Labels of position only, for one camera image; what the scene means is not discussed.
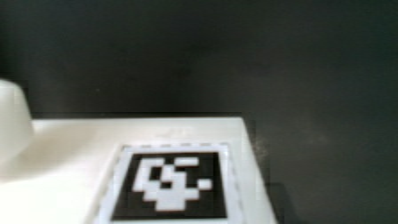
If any white drawer box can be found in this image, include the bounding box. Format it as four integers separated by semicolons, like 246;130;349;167
0;80;278;224

